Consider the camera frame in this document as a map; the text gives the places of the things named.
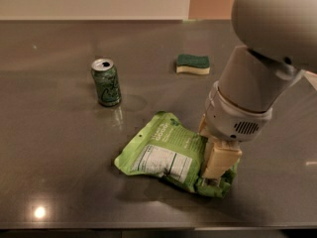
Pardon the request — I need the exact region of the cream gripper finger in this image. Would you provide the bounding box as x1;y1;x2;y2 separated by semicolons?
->
201;140;242;179
198;115;211;138

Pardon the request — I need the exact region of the green rice chip bag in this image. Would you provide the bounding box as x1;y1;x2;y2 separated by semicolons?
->
115;111;238;198

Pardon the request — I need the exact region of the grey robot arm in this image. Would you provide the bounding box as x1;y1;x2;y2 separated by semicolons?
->
199;0;317;179

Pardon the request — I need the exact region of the green yellow sponge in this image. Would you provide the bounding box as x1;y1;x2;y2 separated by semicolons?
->
176;54;210;75

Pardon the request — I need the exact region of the green soda can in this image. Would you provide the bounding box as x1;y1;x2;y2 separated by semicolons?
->
91;59;121;107

